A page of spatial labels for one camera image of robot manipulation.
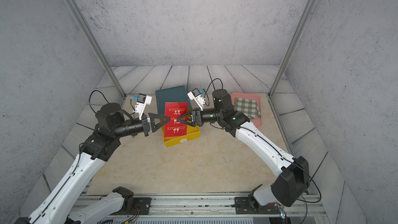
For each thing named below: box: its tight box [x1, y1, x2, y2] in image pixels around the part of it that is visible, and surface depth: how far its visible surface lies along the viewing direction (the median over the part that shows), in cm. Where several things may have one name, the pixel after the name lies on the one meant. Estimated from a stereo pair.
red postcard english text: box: [163, 102, 189, 138], surface depth 63 cm
